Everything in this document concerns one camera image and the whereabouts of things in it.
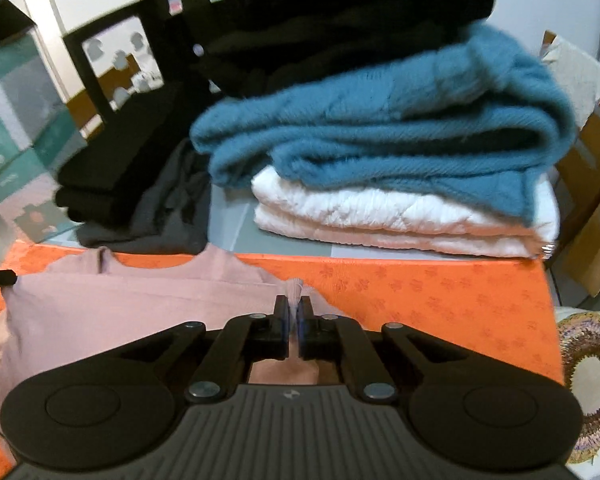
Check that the black frame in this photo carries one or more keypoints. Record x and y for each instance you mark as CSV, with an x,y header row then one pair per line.
x,y
78,60

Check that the round woven mat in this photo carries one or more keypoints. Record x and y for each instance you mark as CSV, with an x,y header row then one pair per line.
x,y
570,350

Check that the folded white quilted garment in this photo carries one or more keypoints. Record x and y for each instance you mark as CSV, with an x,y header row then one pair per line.
x,y
355,215

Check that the pink garment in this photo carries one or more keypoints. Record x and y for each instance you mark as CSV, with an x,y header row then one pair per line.
x,y
105,310

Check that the orange floral mat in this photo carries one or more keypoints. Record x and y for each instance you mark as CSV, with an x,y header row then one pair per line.
x,y
430,300

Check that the dark grey garment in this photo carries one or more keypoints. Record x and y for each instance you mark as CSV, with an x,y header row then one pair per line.
x,y
170,220

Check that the stack of folded black clothes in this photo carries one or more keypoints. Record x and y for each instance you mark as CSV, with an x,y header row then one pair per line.
x,y
330,20

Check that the folded black garment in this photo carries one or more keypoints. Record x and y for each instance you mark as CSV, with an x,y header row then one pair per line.
x,y
110,175

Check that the white cloth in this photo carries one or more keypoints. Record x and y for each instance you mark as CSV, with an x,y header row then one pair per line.
x,y
575,80

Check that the stack of teal boxes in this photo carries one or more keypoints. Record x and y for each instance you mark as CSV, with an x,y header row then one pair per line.
x,y
10,160

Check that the folded teal knit sweater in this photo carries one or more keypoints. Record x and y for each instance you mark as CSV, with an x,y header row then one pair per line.
x,y
380,125

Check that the cardboard box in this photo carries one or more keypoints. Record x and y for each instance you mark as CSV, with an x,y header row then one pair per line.
x,y
595,240

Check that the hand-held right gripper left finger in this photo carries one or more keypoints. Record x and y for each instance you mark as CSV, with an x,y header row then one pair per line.
x,y
283,332

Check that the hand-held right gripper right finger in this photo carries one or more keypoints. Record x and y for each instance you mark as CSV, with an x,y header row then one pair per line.
x,y
302,335

